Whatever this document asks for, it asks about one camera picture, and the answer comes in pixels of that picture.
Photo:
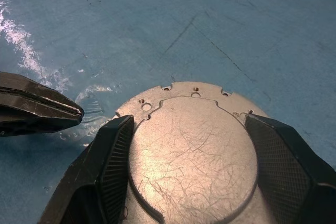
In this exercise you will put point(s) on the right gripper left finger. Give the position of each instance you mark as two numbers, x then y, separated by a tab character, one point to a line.
89	176

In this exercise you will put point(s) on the silver round motor lid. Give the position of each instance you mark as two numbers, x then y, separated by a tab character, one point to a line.
191	155

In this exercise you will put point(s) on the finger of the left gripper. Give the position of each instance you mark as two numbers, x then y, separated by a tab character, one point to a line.
39	116
39	90

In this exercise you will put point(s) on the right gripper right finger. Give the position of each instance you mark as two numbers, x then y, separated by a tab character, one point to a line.
288	171

